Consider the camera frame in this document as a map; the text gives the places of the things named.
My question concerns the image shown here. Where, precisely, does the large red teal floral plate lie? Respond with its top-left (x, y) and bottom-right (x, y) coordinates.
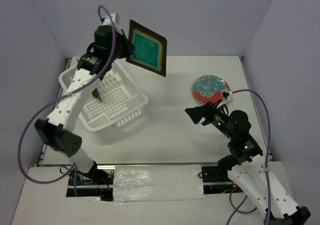
top-left (191, 75), bottom-right (233, 105)

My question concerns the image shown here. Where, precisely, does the black square plate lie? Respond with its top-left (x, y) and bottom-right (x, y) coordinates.
top-left (91, 88), bottom-right (103, 103)
top-left (126, 19), bottom-right (167, 77)

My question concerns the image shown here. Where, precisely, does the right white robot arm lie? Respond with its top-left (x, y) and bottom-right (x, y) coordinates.
top-left (185, 102), bottom-right (311, 225)

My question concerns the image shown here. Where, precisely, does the white foam front board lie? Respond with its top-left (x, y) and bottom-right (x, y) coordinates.
top-left (12, 165), bottom-right (233, 225)

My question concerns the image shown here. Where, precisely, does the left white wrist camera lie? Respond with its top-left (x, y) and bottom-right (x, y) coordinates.
top-left (100, 12), bottom-right (119, 30)

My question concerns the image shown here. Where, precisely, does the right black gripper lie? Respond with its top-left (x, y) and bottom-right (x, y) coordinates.
top-left (184, 99), bottom-right (235, 140)

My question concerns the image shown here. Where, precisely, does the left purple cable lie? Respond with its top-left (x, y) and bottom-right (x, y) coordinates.
top-left (18, 4), bottom-right (126, 185)

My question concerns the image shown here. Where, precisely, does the metal base rail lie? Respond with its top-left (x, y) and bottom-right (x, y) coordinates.
top-left (37, 161), bottom-right (251, 198)

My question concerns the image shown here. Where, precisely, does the white plastic dish rack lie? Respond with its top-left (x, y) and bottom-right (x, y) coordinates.
top-left (57, 59), bottom-right (150, 132)

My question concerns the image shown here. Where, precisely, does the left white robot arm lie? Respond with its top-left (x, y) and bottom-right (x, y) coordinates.
top-left (34, 25), bottom-right (134, 185)

